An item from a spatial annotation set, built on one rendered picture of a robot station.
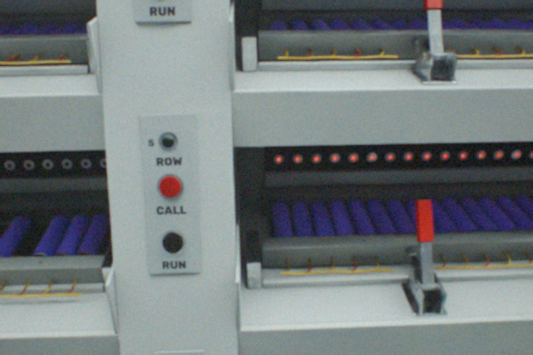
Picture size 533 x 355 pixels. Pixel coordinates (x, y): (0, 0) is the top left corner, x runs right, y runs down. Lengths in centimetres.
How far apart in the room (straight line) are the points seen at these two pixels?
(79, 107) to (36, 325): 18
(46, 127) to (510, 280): 42
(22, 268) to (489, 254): 42
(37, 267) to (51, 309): 4
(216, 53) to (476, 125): 21
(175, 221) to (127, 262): 5
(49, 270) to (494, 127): 39
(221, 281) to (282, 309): 6
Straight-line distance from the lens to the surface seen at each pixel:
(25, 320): 46
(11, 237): 54
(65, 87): 41
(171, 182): 38
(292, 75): 41
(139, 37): 38
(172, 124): 37
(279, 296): 44
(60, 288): 48
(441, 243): 49
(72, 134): 40
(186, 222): 38
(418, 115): 40
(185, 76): 38
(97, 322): 44
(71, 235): 52
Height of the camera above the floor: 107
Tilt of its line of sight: 9 degrees down
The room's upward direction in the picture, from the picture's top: 1 degrees counter-clockwise
